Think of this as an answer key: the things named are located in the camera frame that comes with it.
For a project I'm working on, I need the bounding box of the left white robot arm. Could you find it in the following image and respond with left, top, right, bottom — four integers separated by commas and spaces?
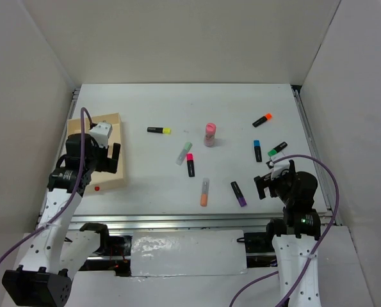
2, 132, 121, 306

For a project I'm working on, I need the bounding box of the wooden sorting tray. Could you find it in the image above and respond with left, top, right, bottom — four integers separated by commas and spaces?
85, 113, 127, 195

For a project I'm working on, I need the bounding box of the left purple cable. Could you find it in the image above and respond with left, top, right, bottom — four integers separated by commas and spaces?
0, 107, 98, 307

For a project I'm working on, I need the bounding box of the pink cap black highlighter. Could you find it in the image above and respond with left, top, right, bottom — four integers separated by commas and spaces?
186, 153, 195, 178

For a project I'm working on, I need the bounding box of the purple cable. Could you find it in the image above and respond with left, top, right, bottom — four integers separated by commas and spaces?
229, 154, 339, 307
0, 107, 98, 307

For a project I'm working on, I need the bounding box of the orange cap black highlighter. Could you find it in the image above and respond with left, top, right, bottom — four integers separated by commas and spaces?
252, 113, 272, 127

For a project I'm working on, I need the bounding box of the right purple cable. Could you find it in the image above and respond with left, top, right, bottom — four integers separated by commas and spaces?
229, 154, 339, 307

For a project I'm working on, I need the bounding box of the yellow cap black highlighter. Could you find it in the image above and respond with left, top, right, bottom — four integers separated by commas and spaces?
147, 127, 171, 134

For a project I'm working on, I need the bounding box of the aluminium table rail frame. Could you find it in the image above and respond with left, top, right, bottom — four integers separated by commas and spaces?
70, 84, 334, 232

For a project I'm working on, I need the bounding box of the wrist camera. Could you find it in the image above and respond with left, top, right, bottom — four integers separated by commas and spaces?
267, 160, 289, 180
89, 122, 113, 148

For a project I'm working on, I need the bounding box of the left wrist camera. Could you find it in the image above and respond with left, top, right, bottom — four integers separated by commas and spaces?
89, 122, 113, 148

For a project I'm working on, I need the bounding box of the blue cap black highlighter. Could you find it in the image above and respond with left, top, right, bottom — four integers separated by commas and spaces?
254, 140, 263, 162

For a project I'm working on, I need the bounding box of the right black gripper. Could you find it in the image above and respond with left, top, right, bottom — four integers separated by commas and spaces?
254, 166, 295, 204

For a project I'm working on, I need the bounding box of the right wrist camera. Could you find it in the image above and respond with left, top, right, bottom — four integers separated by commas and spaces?
267, 160, 289, 180

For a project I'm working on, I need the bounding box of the pink glue bottle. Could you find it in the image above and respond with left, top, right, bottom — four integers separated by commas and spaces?
204, 123, 216, 147

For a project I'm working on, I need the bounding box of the purple cap black highlighter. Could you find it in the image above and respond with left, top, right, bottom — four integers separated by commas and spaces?
231, 181, 247, 207

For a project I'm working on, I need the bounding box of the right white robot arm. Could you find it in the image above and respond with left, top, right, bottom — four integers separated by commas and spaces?
254, 165, 321, 306

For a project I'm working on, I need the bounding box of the pastel green highlighter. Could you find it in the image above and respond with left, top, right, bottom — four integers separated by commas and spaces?
175, 141, 192, 166

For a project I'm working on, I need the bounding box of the pastel orange highlighter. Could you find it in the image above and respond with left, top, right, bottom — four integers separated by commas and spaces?
200, 178, 209, 207

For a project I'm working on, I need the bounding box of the green cap black highlighter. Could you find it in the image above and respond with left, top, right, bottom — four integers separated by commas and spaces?
268, 141, 288, 157

